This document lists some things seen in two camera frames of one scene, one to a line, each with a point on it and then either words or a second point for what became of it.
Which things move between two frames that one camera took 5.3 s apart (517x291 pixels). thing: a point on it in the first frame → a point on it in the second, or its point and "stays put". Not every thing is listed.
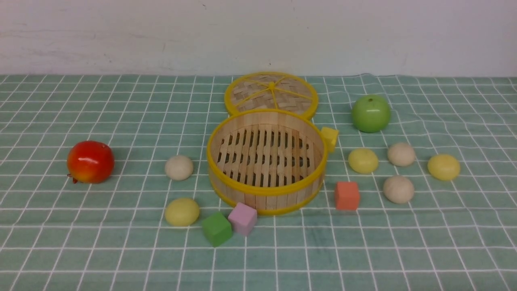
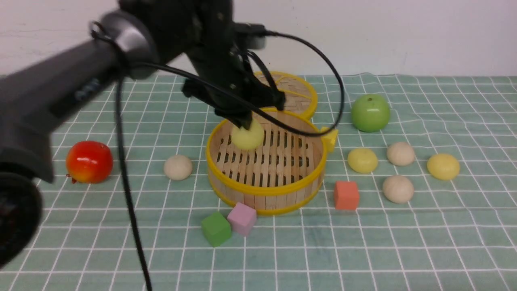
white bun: (398, 189) stays put
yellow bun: (363, 160) stays put
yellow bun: (181, 212) → (250, 139)
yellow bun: (443, 167) stays put
